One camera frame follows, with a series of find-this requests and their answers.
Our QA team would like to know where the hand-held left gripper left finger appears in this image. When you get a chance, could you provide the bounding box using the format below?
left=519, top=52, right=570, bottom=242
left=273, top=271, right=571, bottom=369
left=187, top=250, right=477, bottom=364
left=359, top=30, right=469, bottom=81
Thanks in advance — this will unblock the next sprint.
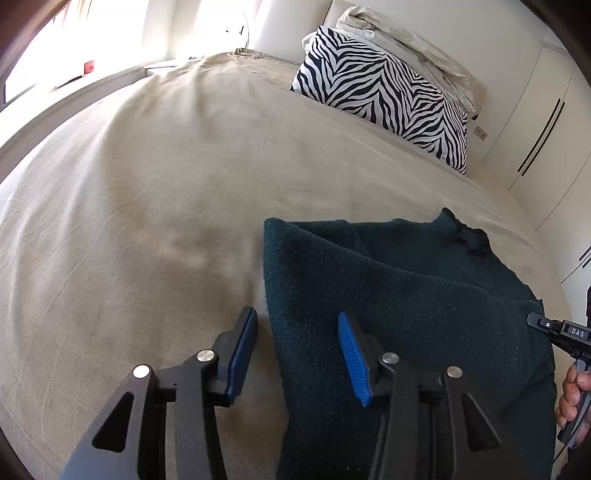
left=60, top=306, right=259, bottom=480

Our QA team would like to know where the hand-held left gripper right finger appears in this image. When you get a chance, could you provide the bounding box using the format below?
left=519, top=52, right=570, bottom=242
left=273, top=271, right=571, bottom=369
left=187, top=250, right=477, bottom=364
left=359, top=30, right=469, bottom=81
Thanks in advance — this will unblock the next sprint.
left=337, top=312, right=532, bottom=480

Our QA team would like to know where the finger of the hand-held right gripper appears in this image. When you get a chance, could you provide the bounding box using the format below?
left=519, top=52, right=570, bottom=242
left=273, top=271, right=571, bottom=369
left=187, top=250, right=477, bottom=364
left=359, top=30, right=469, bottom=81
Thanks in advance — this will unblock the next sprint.
left=527, top=312, right=560, bottom=335

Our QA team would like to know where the dark green towel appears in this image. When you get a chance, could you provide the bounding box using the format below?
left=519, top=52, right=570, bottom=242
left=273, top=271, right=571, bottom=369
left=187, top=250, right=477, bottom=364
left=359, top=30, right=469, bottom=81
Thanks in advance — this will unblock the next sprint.
left=263, top=208, right=557, bottom=480

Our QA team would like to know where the person's right hand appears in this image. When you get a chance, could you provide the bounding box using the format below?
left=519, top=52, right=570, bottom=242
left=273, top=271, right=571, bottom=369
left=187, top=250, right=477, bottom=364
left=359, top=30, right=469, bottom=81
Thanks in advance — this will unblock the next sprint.
left=555, top=364, right=591, bottom=430

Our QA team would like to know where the bed with beige sheet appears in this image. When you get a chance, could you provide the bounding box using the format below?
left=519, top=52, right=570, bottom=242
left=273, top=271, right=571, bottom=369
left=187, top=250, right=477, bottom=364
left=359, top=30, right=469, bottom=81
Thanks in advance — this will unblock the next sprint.
left=0, top=48, right=561, bottom=480

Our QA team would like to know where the white wardrobe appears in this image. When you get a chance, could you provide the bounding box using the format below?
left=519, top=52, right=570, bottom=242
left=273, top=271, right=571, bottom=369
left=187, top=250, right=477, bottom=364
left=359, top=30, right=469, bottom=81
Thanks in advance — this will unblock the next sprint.
left=482, top=37, right=591, bottom=287

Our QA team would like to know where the zebra print pillow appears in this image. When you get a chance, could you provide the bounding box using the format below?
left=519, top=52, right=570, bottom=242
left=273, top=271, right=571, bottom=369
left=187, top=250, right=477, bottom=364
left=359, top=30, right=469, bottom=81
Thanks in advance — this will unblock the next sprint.
left=291, top=26, right=469, bottom=176

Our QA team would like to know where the white crumpled duvet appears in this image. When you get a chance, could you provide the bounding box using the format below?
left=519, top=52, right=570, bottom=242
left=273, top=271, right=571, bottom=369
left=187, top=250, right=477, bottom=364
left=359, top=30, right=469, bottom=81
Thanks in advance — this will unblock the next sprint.
left=335, top=6, right=478, bottom=114

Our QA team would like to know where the white window ledge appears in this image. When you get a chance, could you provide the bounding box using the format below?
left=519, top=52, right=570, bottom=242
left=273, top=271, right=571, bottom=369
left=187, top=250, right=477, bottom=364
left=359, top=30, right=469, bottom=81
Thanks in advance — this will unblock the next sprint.
left=0, top=62, right=153, bottom=162

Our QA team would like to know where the dark framed window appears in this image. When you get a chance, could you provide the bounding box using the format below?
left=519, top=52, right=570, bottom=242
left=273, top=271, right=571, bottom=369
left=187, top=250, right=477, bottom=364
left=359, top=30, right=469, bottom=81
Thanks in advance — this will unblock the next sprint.
left=2, top=4, right=155, bottom=106

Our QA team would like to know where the black wardrobe handle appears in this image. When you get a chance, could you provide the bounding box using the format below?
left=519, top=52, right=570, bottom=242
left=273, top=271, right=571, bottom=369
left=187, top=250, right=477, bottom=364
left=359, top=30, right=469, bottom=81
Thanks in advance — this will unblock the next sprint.
left=517, top=98, right=562, bottom=174
left=522, top=100, right=567, bottom=176

